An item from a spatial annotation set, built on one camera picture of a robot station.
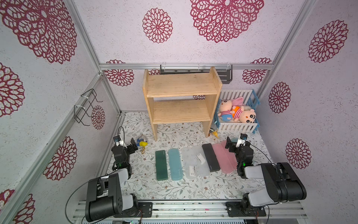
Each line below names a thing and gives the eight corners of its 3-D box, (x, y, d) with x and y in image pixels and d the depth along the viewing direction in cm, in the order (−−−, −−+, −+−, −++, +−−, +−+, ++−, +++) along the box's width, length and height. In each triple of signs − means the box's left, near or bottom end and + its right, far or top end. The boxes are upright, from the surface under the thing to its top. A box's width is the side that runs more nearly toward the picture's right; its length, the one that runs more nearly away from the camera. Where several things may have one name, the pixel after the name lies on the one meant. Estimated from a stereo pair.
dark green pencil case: (157, 181, 85) (156, 179, 84) (155, 152, 98) (154, 150, 96) (168, 179, 86) (168, 178, 84) (165, 151, 99) (165, 149, 97)
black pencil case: (210, 172, 89) (210, 170, 87) (201, 145, 101) (202, 144, 99) (220, 170, 90) (221, 168, 88) (210, 144, 102) (211, 142, 100)
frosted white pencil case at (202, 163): (198, 177, 87) (199, 176, 85) (192, 147, 101) (192, 145, 99) (211, 176, 87) (212, 174, 86) (203, 146, 101) (203, 144, 100)
